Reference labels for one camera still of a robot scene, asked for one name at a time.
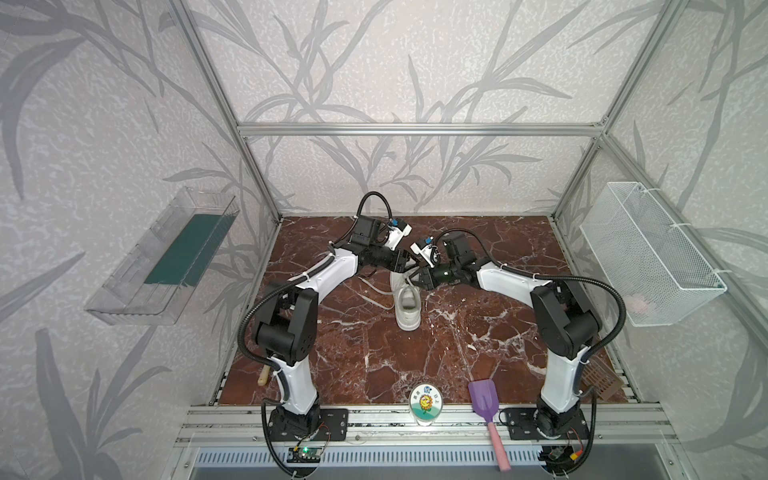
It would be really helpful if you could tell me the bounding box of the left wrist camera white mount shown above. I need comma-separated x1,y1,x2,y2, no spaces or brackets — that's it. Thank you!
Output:
384,219,412,250

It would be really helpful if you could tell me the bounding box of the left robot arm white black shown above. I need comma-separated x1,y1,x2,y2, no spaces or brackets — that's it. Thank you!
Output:
237,215,412,423

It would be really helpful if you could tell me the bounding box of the right circuit board with wires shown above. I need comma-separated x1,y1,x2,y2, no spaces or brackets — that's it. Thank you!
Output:
539,445,584,466

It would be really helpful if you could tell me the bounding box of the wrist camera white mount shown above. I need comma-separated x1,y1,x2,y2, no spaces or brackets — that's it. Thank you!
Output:
384,219,412,250
410,236,440,268

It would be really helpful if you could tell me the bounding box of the pink item in basket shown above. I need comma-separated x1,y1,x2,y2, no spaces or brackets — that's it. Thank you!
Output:
624,294,654,316

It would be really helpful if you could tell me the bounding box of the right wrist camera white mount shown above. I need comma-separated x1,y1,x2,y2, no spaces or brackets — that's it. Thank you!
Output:
410,236,440,268

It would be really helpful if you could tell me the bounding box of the white sneaker shoe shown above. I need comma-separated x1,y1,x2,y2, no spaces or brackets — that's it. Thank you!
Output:
389,267,422,332

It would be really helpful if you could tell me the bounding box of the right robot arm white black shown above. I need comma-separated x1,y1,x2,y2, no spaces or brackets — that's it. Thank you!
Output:
410,229,627,423

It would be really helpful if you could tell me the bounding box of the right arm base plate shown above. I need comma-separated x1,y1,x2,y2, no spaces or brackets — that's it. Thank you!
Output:
499,407,590,441

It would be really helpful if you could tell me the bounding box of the clear plastic wall tray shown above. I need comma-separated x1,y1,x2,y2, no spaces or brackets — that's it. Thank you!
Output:
85,187,240,326

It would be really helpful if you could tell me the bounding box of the purple pink toy shovel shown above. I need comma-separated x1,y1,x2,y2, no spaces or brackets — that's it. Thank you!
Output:
468,379,511,472

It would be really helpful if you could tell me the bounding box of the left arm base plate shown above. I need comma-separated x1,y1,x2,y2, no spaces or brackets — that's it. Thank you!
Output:
265,407,349,442

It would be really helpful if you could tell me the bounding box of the blue wooden handled spatula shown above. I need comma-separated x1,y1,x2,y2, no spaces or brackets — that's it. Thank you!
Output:
257,366,271,386

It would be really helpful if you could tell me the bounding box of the white wire mesh basket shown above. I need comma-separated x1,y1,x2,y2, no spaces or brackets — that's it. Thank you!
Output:
580,182,728,327

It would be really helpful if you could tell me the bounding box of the brown slotted litter scoop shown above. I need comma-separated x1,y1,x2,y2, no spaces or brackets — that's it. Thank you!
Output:
581,355,626,403

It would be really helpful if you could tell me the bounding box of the white shoelace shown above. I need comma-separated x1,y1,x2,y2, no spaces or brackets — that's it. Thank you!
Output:
358,266,422,313

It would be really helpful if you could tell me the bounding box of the green circuit board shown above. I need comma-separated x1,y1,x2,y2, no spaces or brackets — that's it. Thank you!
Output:
286,446,326,464

